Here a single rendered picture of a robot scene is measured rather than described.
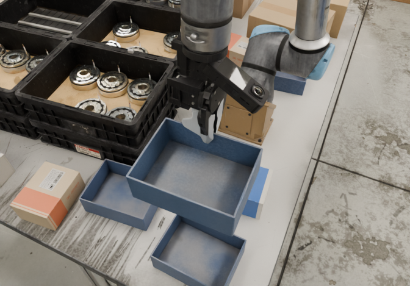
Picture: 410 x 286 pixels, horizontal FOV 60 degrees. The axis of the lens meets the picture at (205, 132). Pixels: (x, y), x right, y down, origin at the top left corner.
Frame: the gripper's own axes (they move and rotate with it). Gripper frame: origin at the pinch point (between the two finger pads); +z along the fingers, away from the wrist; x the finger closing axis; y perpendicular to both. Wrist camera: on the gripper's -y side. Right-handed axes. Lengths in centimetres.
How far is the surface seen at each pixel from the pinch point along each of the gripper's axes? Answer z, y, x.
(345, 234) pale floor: 108, -46, -67
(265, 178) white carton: 31.6, -8.5, -20.8
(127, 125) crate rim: 18.6, 29.2, -10.0
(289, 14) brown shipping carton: 19, 9, -97
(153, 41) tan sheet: 25, 53, -60
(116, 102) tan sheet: 27, 45, -25
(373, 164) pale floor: 104, -52, -117
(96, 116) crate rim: 18.4, 38.8, -8.8
